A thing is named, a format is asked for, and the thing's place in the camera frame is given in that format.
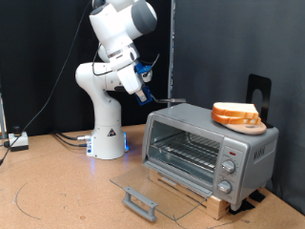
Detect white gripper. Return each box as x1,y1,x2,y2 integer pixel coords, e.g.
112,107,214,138
115,59,150,104

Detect black spatula with blue block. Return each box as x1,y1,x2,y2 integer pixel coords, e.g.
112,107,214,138
134,85,187,107

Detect white bread slice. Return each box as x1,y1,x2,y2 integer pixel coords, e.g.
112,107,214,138
212,101,260,119
211,112,262,126

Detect silver oven knob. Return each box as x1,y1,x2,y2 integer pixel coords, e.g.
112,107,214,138
221,159,236,175
216,179,233,195

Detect silver toaster oven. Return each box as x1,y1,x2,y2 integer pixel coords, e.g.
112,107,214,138
141,103,280,212

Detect wooden block under oven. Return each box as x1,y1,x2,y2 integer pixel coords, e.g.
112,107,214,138
149,170,232,221

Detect vertical metal pole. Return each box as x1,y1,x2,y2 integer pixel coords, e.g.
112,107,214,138
167,0,176,108

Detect grey curtain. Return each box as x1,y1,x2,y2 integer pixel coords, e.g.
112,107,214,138
173,0,305,215

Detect black curtain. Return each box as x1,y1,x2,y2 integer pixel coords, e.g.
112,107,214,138
0,0,173,138

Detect black metal bookend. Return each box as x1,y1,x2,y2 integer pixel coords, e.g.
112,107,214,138
246,73,275,129

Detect grey emergency stop box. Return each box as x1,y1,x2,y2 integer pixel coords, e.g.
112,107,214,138
8,125,30,153

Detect metal stand leg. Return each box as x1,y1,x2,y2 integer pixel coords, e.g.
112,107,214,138
0,92,8,140

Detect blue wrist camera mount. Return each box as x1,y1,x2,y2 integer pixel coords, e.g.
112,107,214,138
134,61,153,84

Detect base cable with silver connector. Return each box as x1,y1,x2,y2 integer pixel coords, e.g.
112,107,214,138
51,130,93,143

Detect metal wire oven rack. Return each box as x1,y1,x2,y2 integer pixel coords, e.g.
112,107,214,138
150,132,221,173

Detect black base cable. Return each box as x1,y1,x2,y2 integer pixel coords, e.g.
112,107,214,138
54,133,90,149

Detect long black camera cable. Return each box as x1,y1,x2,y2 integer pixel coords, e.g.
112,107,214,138
0,0,160,165

